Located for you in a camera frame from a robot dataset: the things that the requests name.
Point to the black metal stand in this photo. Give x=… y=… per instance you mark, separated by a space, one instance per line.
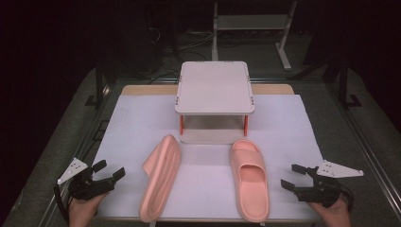
x=345 y=85
x=99 y=85

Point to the person's left hand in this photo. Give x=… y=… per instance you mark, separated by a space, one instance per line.
x=82 y=211

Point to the white two-tier shoe rack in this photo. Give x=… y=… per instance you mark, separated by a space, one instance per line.
x=214 y=88

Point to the metal frame rail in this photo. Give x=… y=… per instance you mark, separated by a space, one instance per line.
x=72 y=157
x=369 y=151

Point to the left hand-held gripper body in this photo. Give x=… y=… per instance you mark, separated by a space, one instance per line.
x=86 y=187

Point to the white table mat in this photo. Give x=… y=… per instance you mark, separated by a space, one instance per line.
x=205 y=151

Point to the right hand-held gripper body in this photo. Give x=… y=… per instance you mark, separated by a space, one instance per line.
x=321 y=189

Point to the person's right hand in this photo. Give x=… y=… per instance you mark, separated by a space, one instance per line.
x=331 y=216

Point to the pink foam slipper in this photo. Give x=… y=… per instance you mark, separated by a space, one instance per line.
x=160 y=179
x=250 y=183

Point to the white metal stand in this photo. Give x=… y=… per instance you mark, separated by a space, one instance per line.
x=252 y=22

